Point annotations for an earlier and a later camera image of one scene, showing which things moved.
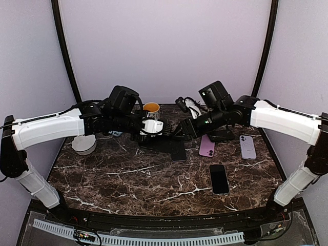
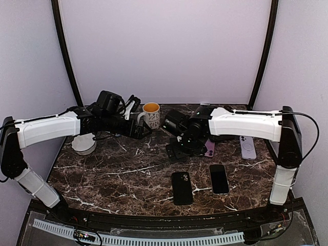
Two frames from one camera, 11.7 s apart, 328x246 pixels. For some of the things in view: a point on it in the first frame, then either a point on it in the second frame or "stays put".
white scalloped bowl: (84, 145) stays put
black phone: (220, 182) stays put
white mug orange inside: (154, 108) stays put
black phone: (159, 143) -> (182, 193)
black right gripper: (186, 128) -> (200, 149)
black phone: (219, 179) stays put
